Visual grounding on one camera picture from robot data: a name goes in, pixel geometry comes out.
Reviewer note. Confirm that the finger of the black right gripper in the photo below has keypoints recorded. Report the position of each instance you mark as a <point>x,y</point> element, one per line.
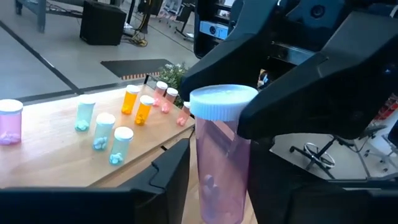
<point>236,56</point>
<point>326,93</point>

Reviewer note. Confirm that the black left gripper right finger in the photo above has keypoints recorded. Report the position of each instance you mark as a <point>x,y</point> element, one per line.
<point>295,202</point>

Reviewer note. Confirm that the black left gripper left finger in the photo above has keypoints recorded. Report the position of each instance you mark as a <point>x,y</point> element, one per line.
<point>149,199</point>

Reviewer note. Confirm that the blue pill bottle white cap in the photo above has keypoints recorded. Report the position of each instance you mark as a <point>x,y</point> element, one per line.
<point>103,132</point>
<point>120,146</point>
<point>84,113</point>

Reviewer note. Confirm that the pink pill bottle white cap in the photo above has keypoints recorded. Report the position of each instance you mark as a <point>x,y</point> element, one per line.
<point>169,100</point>
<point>159,93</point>
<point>183,114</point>

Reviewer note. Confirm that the purple pill bottle white cap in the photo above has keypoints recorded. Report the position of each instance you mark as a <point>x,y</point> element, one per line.
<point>11,127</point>
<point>222,161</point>

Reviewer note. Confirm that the orange pill bottle white cap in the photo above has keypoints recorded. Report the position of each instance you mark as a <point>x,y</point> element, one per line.
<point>130,101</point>
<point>143,111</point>

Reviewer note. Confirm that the wooden shelf black metal legs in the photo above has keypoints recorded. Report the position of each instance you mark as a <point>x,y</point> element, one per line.
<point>46,149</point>

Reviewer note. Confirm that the black office chair base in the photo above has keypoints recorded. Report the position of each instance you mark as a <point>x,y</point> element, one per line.
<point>314,158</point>

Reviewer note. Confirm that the green potted plant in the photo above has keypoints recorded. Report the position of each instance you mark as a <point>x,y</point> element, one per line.
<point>174,74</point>

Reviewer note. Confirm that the black hazard-striped floor mat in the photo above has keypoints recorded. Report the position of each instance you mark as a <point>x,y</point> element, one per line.
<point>133,67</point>

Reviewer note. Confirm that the black floor box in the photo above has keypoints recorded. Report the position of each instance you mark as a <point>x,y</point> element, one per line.
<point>102,23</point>

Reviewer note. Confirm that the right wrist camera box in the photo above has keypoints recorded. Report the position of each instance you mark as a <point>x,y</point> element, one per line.
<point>214,30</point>

